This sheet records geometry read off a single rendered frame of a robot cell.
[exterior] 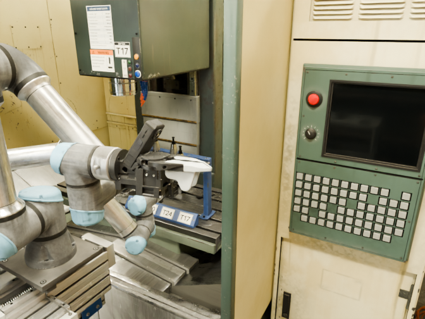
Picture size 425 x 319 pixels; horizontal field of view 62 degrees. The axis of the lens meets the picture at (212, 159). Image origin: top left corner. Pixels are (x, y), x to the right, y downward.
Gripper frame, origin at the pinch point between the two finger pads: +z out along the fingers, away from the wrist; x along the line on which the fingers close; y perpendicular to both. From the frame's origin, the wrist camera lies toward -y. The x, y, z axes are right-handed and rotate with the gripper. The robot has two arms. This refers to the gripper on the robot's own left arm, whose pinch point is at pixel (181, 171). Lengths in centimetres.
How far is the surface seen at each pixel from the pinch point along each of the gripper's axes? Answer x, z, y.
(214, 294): 29, -20, 46
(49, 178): -138, 24, 45
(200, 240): 12.6, -4.6, 32.4
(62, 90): -157, 63, -13
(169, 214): -9.0, 0.4, 26.3
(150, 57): -25, 14, -50
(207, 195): 6.6, 12.3, 16.8
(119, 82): -53, 20, -35
